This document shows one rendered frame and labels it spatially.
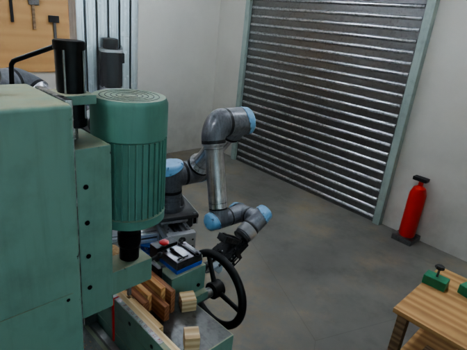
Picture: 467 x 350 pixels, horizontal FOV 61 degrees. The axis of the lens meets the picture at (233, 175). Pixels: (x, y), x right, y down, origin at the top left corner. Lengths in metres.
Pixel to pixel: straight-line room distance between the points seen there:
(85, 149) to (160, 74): 4.13
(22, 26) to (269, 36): 2.46
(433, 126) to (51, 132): 3.33
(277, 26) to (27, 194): 4.05
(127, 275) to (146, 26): 3.94
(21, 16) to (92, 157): 3.47
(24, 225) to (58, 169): 0.12
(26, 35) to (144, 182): 3.46
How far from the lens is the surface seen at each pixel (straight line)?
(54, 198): 0.82
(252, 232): 1.60
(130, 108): 0.87
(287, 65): 4.53
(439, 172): 3.79
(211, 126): 1.54
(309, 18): 4.38
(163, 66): 4.97
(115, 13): 1.83
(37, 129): 0.76
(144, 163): 0.92
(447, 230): 3.89
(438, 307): 2.20
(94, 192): 0.90
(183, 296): 1.20
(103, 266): 1.00
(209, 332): 1.16
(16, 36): 4.28
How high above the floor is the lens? 1.69
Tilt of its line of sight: 21 degrees down
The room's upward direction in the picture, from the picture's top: 6 degrees clockwise
